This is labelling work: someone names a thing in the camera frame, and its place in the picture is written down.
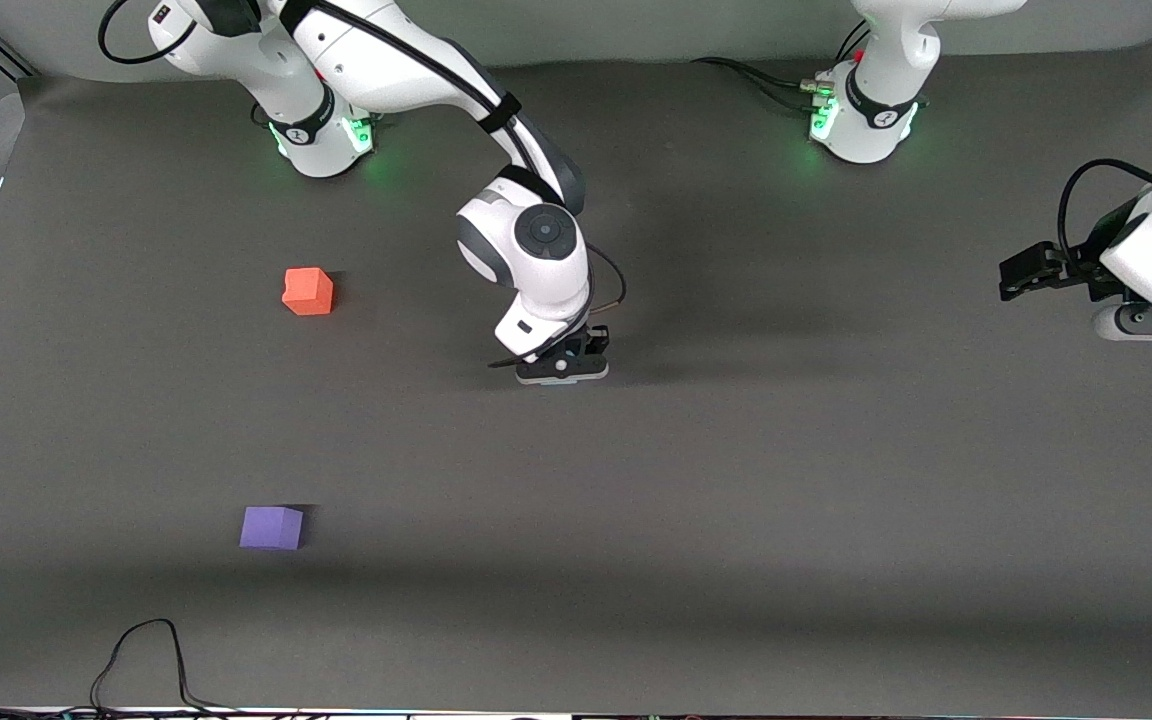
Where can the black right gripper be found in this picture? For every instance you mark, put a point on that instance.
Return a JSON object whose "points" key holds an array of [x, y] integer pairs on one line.
{"points": [[594, 344]]}

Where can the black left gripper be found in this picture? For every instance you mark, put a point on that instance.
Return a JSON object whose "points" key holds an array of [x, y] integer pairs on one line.
{"points": [[1082, 269]]}

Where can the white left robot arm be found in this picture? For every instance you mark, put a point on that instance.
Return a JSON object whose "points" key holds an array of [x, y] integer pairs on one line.
{"points": [[876, 120]]}

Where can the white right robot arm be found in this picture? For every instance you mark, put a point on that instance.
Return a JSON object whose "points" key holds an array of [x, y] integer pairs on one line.
{"points": [[536, 250]]}

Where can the orange foam block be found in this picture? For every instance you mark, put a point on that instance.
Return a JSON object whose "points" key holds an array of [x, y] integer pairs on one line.
{"points": [[307, 291]]}

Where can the purple foam block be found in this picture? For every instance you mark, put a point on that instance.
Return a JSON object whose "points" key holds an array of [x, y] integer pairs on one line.
{"points": [[271, 527]]}

